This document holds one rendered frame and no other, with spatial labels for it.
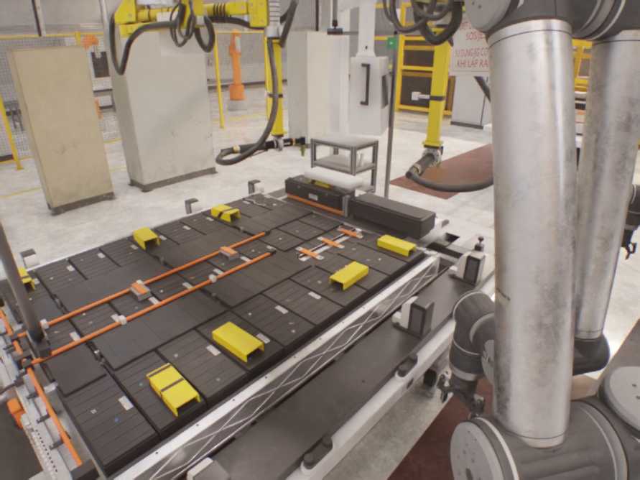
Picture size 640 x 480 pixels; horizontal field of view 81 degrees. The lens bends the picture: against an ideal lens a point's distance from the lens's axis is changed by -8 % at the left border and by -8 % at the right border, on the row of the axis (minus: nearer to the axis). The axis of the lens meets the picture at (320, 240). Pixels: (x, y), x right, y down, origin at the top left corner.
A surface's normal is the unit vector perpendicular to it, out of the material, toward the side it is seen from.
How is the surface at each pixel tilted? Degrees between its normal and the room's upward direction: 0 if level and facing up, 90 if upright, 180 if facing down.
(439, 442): 0
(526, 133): 76
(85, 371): 0
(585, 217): 87
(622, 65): 83
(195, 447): 90
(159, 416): 0
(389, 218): 90
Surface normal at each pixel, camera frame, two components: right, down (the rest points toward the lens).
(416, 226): -0.68, 0.32
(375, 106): -0.30, 0.42
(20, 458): 0.00, -0.90
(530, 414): -0.46, 0.11
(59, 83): 0.74, 0.30
